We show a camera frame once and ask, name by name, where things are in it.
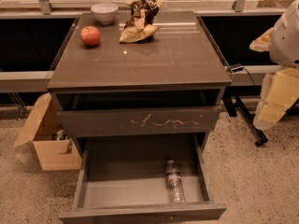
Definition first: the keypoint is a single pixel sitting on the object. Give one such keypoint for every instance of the crumpled brown chip bag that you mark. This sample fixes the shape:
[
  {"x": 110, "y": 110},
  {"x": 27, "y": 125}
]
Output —
[{"x": 140, "y": 25}]

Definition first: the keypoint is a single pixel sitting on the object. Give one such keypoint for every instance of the closed scratched top drawer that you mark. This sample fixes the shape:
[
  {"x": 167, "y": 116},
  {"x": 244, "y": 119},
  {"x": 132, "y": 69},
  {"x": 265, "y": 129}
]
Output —
[{"x": 117, "y": 122}]

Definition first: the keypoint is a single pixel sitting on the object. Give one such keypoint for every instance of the red apple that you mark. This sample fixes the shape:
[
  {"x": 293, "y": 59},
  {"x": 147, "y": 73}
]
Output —
[{"x": 90, "y": 36}]

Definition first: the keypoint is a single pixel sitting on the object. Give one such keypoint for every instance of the white bowl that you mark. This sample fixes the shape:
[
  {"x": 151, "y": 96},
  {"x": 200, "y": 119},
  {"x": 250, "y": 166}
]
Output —
[{"x": 105, "y": 13}]

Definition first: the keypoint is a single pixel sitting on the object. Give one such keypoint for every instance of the cans inside cardboard box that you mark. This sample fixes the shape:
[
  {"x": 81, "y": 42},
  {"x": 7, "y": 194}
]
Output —
[{"x": 60, "y": 135}]

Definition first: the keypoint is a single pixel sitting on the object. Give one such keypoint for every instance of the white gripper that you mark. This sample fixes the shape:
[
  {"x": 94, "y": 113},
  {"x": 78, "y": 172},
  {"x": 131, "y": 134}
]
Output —
[{"x": 285, "y": 44}]

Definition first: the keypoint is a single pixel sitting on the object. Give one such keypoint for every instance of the open grey middle drawer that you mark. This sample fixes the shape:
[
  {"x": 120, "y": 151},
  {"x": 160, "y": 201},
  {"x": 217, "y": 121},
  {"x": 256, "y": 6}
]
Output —
[{"x": 122, "y": 181}]

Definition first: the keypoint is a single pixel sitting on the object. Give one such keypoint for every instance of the open cardboard box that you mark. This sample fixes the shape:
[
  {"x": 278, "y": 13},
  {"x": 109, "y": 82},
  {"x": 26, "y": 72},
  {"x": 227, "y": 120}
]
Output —
[{"x": 41, "y": 129}]

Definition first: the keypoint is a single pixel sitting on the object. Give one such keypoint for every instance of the black metal stand legs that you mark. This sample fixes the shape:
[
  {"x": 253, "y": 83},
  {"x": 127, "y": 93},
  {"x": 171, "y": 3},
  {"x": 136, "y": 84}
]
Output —
[{"x": 233, "y": 104}]

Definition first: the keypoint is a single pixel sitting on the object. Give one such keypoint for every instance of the clear plastic water bottle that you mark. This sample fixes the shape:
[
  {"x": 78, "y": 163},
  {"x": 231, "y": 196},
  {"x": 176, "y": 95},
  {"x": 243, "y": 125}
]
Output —
[{"x": 174, "y": 183}]

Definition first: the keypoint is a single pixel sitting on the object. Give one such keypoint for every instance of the grey drawer cabinet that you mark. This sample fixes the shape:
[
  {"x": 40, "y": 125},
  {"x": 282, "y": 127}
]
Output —
[{"x": 180, "y": 66}]

